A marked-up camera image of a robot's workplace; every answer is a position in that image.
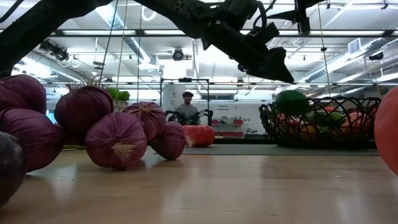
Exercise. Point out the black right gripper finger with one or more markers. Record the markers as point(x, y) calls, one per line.
point(289, 18)
point(289, 13)

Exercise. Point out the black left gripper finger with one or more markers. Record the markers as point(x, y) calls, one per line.
point(275, 67)

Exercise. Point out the green bell pepper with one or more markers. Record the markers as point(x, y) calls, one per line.
point(290, 101)

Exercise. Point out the green cucumber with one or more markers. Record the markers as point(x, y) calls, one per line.
point(337, 118)

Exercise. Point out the red onion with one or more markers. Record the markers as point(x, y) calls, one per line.
point(11, 168)
point(169, 140)
point(31, 140)
point(115, 137)
point(149, 118)
point(82, 109)
point(25, 93)

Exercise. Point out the round orange fruit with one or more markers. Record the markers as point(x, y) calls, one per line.
point(388, 130)

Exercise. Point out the background black robot arm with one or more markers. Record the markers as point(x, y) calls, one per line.
point(175, 118)
point(202, 116)

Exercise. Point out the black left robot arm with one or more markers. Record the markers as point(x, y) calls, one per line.
point(37, 28)

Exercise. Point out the white ceiling air vent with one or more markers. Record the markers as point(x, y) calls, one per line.
point(354, 46)

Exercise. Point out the red and white storage shelf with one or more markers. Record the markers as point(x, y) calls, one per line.
point(233, 134)

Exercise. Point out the person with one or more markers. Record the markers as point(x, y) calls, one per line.
point(186, 112)

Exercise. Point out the black ceiling dome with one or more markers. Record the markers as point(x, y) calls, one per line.
point(376, 56)

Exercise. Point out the grey woven placemat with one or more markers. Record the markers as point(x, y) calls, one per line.
point(248, 150)

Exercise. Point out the green artificial plant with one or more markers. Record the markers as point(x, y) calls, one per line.
point(119, 95)

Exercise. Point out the white patterned plant pot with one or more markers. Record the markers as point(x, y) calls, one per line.
point(119, 105)

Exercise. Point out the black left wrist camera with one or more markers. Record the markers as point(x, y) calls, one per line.
point(264, 32)

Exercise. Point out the round black ceiling camera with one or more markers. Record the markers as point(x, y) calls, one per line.
point(178, 55)

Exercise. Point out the black table edge rail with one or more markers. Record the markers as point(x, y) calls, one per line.
point(242, 140)

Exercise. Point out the black overhead frame beam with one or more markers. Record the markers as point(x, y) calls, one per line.
point(140, 32)

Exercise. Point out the long black ceiling camera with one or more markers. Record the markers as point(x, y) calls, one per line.
point(57, 53)

